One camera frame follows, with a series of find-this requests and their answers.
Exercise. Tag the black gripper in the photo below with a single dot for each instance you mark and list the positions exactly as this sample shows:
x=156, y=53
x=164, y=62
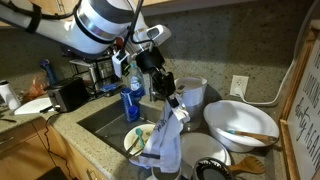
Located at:
x=160, y=78

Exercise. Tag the white dish towel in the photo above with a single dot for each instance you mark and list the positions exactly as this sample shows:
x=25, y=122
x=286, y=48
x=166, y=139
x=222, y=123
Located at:
x=166, y=140

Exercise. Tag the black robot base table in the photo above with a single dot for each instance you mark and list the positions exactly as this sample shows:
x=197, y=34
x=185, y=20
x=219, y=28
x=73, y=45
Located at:
x=51, y=174

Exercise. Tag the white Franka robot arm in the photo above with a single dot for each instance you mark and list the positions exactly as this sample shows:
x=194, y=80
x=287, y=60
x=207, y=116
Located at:
x=83, y=23

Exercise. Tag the steel kitchen sink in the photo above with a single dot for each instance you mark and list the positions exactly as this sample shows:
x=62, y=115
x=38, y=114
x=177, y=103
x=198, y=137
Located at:
x=106, y=130

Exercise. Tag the white water filter pitcher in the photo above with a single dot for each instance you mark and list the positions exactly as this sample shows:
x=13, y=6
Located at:
x=195, y=96

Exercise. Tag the blue dish spray bottle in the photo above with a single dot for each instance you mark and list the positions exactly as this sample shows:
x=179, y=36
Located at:
x=136, y=81

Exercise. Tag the blue plastic water bottle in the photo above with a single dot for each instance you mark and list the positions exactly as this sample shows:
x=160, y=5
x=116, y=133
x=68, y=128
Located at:
x=126, y=100

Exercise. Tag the teal silicone spatula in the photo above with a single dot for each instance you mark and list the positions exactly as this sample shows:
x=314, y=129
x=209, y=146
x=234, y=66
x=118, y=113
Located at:
x=140, y=136

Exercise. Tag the dirty white plate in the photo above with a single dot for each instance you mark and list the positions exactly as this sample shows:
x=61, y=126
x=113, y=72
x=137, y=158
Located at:
x=133, y=140

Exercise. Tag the clean white plate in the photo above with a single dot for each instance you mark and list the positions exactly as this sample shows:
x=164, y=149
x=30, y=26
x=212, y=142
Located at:
x=203, y=150

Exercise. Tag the blue plastic tray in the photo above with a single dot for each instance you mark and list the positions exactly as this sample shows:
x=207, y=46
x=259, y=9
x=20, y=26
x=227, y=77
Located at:
x=108, y=87

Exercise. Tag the large white bowl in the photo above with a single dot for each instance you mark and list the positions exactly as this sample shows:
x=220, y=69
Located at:
x=240, y=116

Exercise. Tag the wooden slotted spoon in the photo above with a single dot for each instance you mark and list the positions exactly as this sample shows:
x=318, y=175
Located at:
x=250, y=165

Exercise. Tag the black toaster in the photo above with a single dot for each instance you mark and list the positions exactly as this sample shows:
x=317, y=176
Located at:
x=68, y=95

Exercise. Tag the wood framed text sign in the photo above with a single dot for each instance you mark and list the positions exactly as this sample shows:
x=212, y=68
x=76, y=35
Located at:
x=306, y=116

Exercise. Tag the orange plastic bag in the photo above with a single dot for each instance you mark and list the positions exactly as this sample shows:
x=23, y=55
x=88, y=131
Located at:
x=33, y=90

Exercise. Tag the white cutting board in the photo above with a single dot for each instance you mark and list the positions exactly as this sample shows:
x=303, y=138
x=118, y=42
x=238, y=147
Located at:
x=31, y=106

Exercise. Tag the wooden base cabinet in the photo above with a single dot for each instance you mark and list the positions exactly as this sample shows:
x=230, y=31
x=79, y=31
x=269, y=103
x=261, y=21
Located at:
x=26, y=153

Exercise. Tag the white electric kettle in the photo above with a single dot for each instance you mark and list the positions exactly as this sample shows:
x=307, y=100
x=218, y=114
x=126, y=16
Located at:
x=8, y=95

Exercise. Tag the white wall outlet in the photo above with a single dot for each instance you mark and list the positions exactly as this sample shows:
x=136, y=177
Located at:
x=239, y=85

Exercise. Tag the red wall object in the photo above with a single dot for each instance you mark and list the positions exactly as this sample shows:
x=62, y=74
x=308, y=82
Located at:
x=118, y=42

